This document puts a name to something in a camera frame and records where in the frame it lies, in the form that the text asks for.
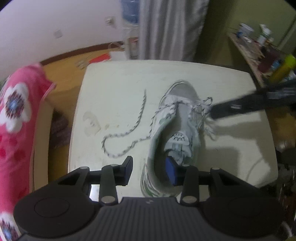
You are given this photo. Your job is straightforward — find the white mint sneaker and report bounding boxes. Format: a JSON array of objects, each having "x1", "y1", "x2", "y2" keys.
[{"x1": 140, "y1": 80, "x2": 214, "y2": 197}]

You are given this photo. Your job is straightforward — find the dark red slippers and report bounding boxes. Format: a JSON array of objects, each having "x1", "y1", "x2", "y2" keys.
[{"x1": 49, "y1": 111, "x2": 71, "y2": 149}]

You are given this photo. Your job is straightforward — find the white wall switch plate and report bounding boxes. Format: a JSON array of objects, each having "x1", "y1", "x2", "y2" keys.
[{"x1": 54, "y1": 30, "x2": 63, "y2": 39}]

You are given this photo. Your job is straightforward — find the dark red bottle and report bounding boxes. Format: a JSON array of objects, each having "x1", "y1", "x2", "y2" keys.
[{"x1": 257, "y1": 49, "x2": 280, "y2": 73}]

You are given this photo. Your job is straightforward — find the white black speckled shoelace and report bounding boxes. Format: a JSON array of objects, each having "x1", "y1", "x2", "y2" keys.
[{"x1": 101, "y1": 89, "x2": 213, "y2": 158}]

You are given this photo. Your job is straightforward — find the blue water bottle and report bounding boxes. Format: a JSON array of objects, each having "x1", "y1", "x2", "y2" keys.
[{"x1": 121, "y1": 0, "x2": 139, "y2": 25}]

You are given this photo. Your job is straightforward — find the white paper cup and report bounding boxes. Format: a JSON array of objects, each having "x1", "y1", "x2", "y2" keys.
[{"x1": 236, "y1": 23, "x2": 254, "y2": 38}]

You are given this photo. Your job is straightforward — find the cluttered side table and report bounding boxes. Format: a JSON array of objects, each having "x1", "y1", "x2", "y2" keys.
[{"x1": 227, "y1": 22, "x2": 296, "y2": 86}]

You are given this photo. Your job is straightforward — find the white wall socket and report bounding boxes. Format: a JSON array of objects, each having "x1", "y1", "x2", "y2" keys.
[{"x1": 105, "y1": 16, "x2": 115, "y2": 26}]

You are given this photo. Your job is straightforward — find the red gift box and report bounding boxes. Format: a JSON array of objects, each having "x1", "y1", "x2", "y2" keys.
[{"x1": 89, "y1": 53, "x2": 111, "y2": 64}]

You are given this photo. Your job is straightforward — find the grey curtain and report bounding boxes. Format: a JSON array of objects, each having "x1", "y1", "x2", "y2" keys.
[{"x1": 138, "y1": 0, "x2": 209, "y2": 62}]

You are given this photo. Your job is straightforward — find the white water dispenser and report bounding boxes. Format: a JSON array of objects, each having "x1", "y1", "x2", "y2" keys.
[{"x1": 123, "y1": 24, "x2": 139, "y2": 60}]

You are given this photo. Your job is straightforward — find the white green tube box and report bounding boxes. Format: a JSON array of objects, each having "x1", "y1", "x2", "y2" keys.
[{"x1": 257, "y1": 24, "x2": 272, "y2": 45}]

